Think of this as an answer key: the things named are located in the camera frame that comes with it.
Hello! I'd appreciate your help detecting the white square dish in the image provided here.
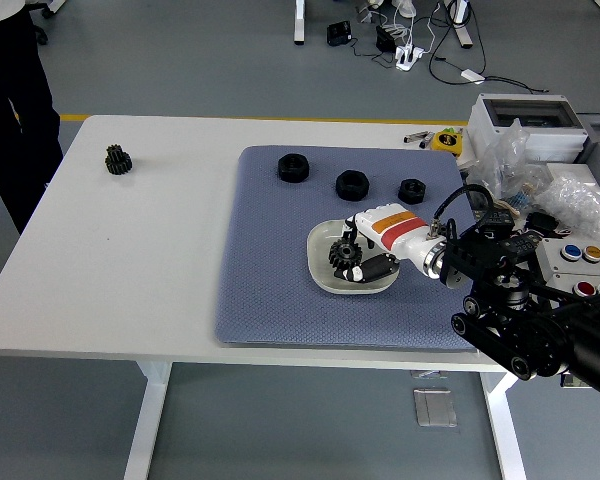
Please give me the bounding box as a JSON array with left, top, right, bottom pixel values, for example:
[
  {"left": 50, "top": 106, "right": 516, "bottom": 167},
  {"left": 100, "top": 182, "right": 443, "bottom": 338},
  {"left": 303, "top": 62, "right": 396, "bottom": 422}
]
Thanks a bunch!
[{"left": 306, "top": 217, "right": 401, "bottom": 296}]

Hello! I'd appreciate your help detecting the yellow tape measure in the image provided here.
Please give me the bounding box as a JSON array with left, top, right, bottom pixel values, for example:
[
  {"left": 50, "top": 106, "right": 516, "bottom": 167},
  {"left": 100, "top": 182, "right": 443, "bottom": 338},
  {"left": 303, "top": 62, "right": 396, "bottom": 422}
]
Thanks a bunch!
[{"left": 431, "top": 128, "right": 462, "bottom": 153}]

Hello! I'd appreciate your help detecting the black plastic part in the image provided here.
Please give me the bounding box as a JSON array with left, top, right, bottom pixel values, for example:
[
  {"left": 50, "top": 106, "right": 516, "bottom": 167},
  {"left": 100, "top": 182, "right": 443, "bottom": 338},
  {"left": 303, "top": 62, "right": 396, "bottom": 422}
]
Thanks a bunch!
[{"left": 524, "top": 212, "right": 574, "bottom": 239}]

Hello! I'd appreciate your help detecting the clear plastic bag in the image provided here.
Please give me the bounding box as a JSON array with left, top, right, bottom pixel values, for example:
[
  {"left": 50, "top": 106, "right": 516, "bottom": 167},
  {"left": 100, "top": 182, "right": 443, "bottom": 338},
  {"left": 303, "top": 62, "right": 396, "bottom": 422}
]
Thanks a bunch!
[{"left": 467, "top": 118, "right": 551, "bottom": 201}]

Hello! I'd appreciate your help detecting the white electrical enclosure box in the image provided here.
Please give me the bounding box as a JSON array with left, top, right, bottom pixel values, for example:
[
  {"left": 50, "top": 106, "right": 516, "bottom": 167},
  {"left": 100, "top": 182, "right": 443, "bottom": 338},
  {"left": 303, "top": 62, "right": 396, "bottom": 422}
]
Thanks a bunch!
[{"left": 466, "top": 92, "right": 590, "bottom": 164}]

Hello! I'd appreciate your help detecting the black office chair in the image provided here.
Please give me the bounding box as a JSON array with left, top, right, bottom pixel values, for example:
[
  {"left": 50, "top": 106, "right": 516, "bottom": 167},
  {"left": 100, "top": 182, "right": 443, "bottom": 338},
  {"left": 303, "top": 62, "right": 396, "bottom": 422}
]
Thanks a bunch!
[{"left": 27, "top": 0, "right": 51, "bottom": 46}]

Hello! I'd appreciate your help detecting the person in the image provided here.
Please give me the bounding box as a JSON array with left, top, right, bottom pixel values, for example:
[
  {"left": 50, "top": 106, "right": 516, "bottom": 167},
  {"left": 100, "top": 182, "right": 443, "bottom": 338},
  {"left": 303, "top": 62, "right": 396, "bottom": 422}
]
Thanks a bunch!
[{"left": 0, "top": 0, "right": 64, "bottom": 236}]

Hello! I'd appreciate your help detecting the white table leg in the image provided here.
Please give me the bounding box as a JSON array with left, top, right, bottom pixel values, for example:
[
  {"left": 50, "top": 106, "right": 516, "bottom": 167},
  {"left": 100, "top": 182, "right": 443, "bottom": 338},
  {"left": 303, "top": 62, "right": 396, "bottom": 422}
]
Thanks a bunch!
[
  {"left": 479, "top": 370, "right": 529, "bottom": 480},
  {"left": 123, "top": 360, "right": 174, "bottom": 480}
]

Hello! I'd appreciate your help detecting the large black hex nut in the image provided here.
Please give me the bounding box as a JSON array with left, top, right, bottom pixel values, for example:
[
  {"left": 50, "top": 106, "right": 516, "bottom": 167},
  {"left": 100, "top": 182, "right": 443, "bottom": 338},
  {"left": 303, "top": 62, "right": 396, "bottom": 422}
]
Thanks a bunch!
[
  {"left": 276, "top": 153, "right": 310, "bottom": 184},
  {"left": 334, "top": 169, "right": 371, "bottom": 202}
]

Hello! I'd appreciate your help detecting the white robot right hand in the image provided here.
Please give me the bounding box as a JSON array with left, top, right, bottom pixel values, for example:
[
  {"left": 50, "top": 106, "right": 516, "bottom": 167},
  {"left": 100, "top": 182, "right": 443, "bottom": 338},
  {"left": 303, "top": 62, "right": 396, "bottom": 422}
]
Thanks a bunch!
[{"left": 331, "top": 202, "right": 434, "bottom": 285}]

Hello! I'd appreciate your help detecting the small black hex nut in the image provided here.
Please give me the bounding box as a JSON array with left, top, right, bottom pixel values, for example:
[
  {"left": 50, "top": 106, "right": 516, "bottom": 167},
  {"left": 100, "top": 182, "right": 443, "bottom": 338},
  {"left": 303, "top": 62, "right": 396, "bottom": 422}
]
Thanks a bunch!
[{"left": 397, "top": 178, "right": 427, "bottom": 205}]

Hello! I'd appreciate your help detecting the black double gear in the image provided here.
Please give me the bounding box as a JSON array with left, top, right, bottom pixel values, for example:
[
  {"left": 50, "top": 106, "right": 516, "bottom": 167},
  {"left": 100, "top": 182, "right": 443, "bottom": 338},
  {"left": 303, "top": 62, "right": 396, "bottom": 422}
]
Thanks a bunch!
[{"left": 103, "top": 144, "right": 134, "bottom": 177}]

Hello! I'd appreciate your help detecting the grey floor socket cover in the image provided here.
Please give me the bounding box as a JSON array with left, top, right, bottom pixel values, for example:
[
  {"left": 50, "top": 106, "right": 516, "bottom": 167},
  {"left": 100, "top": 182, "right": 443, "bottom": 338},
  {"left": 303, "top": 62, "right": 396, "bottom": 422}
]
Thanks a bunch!
[{"left": 412, "top": 387, "right": 458, "bottom": 428}]

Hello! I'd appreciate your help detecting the white desk leg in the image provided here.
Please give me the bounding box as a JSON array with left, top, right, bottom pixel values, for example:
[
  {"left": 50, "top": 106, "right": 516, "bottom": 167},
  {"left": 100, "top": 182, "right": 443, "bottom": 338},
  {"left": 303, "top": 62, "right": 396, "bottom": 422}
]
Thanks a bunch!
[
  {"left": 293, "top": 0, "right": 307, "bottom": 46},
  {"left": 442, "top": 0, "right": 474, "bottom": 50}
]

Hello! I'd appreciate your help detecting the grey coloured-button control box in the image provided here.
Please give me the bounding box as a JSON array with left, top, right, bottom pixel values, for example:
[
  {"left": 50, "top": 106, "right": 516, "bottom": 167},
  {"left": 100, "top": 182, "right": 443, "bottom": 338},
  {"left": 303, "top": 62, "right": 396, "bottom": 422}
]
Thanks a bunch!
[{"left": 533, "top": 238, "right": 600, "bottom": 301}]

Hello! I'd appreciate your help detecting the black power adapter box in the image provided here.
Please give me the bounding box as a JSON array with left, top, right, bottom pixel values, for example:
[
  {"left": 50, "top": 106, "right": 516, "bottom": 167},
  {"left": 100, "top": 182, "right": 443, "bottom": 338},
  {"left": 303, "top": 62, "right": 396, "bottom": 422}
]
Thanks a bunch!
[{"left": 326, "top": 21, "right": 352, "bottom": 47}]

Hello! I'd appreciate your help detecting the blue-grey textured mat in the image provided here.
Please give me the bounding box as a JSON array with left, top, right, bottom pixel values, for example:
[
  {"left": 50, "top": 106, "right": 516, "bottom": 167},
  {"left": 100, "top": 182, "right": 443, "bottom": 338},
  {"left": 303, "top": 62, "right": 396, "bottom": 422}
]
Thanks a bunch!
[{"left": 212, "top": 145, "right": 481, "bottom": 350}]

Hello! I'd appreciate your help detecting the bubble wrap bag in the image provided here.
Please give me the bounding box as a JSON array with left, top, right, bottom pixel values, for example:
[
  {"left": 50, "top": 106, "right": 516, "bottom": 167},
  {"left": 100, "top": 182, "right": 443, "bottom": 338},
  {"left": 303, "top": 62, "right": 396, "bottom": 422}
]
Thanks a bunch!
[{"left": 534, "top": 172, "right": 600, "bottom": 246}]

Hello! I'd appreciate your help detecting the black charger block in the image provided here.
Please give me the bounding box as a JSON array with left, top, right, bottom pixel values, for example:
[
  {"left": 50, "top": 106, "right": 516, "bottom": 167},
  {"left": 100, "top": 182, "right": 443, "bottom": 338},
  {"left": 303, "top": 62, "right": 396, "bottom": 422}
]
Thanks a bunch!
[{"left": 374, "top": 24, "right": 397, "bottom": 52}]

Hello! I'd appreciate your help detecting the white power strip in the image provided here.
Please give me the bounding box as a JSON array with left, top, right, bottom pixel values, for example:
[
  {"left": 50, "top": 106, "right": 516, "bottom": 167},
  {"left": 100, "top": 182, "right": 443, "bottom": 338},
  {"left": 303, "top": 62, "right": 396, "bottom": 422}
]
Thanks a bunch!
[{"left": 394, "top": 44, "right": 426, "bottom": 71}]

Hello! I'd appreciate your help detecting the large black gear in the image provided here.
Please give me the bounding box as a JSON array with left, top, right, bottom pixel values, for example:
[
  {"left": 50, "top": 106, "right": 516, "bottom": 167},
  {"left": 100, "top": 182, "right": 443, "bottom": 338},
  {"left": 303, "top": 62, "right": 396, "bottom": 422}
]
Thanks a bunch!
[{"left": 328, "top": 238, "right": 364, "bottom": 274}]

